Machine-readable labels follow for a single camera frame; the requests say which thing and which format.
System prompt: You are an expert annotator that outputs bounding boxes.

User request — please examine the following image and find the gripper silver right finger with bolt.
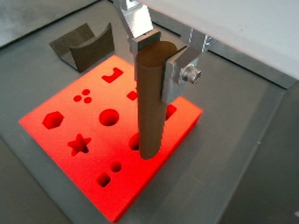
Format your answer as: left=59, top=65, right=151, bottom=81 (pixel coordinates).
left=162, top=28, right=217, bottom=104

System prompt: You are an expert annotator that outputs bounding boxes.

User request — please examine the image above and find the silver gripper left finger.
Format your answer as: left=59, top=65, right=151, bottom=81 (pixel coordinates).
left=114, top=0, right=162, bottom=54

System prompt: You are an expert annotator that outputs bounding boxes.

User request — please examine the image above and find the red shape-sorting board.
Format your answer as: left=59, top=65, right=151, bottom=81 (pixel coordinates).
left=20, top=55, right=203, bottom=222

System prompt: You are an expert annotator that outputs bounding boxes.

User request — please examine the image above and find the brown oval peg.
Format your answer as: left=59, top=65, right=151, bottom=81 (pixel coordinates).
left=135, top=41, right=178, bottom=159

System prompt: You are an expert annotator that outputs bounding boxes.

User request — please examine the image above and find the black curved holder bracket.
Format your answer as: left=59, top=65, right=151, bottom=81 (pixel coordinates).
left=50, top=24, right=115, bottom=73

